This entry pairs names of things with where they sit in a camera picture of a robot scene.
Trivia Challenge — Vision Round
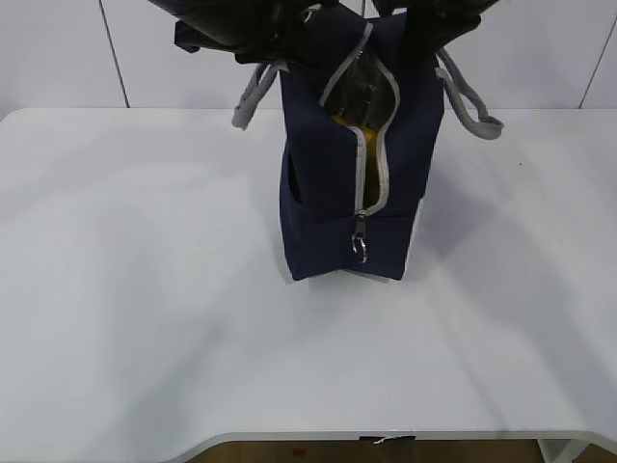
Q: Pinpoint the white table leg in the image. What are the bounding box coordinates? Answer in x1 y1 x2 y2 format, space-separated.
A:
537 439 590 463

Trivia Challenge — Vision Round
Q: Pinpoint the black tape on table edge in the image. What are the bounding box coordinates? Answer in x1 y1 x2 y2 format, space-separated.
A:
359 435 416 445

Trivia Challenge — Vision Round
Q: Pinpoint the navy insulated lunch bag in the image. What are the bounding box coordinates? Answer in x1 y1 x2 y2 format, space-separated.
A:
232 1 503 281

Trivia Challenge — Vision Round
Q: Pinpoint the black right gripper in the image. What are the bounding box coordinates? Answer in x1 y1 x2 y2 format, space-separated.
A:
373 0 482 53

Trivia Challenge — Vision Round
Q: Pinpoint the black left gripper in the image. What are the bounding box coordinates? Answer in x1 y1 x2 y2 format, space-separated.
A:
172 0 337 66

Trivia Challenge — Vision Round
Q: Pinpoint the yellow pear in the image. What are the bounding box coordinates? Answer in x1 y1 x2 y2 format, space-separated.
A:
332 115 380 211

